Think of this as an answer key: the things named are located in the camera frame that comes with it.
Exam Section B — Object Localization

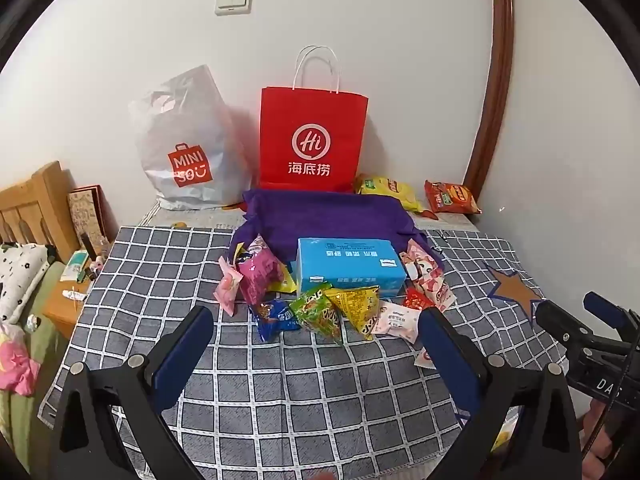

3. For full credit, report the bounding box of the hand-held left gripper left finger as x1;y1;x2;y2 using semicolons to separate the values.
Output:
47;305;216;480

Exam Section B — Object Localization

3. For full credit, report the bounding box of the pink chips packet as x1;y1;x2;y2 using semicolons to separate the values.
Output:
400;239;446;281

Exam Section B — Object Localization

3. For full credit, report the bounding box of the red paper bag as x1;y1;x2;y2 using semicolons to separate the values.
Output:
259;45;369;193

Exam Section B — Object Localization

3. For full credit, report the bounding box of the wooden headboard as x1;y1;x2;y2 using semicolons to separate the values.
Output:
0;161;83;263

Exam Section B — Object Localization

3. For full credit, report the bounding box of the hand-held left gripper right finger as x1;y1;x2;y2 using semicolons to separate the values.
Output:
417;306;583;480

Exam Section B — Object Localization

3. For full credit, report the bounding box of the grey checked tablecloth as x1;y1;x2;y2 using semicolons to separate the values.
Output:
37;222;568;480

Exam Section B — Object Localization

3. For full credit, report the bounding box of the person's right hand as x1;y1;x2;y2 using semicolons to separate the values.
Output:
575;400;640;480

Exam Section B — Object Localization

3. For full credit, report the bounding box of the yellow triangular snack packet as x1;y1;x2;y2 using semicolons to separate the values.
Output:
324;285;382;337

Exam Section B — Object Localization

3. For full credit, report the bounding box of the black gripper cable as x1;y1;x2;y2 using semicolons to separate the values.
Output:
579;355;632;463

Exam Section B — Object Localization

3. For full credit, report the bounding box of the green snack packet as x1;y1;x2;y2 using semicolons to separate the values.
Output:
290;284;346;346

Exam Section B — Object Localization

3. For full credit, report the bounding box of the wooden nightstand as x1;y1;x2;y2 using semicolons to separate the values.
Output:
42;255;108;341

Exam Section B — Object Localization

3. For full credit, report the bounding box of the white and pink snack packet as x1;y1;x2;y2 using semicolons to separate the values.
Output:
372;301;423;345

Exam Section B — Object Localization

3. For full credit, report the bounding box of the blue tissue box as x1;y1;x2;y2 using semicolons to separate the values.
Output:
291;236;408;298

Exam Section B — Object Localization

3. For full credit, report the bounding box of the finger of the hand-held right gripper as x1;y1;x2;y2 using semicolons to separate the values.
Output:
534;300;597;348
583;291;640;342

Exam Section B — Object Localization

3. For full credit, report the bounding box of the red chips bag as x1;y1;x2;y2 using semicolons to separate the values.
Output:
424;180;482;216

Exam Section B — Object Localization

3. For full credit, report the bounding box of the green bed sheet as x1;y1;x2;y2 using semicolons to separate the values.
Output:
0;260;71;466

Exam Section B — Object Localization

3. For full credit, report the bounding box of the brown wooden door frame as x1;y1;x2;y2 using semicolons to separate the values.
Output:
462;0;516;206

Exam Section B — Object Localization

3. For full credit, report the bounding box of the pink cloth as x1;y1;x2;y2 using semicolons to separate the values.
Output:
0;325;41;396

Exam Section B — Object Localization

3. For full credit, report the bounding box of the small yellow snack packet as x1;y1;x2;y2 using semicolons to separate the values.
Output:
267;262;298;293

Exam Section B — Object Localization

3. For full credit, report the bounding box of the teal and white box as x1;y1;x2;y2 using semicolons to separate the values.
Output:
60;251;91;283

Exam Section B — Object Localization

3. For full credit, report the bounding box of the yellow chips bag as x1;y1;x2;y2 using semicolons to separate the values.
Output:
354;174;426;213

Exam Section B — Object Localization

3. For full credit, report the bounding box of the white plastic shopping bag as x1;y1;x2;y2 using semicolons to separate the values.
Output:
128;64;253;211

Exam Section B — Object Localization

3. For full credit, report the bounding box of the small red snack packet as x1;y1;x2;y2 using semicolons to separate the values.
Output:
402;287;438;311

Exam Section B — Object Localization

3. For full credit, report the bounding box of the white pillow with black dots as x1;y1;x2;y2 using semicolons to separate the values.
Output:
0;242;56;326

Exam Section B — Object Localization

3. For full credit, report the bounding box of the small pink candy packet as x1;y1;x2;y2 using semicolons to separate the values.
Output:
214;256;246;317

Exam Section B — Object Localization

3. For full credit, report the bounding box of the patterned notebook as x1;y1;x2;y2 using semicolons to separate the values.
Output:
67;185;108;256

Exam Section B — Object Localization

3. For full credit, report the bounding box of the magenta snack packet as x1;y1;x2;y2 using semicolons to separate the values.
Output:
235;235;286;306

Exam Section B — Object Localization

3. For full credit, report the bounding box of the blue cookie packet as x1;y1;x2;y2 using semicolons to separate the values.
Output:
250;299;301;343

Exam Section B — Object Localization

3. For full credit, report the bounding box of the purple cloth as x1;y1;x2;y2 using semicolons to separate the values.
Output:
229;187;446;273

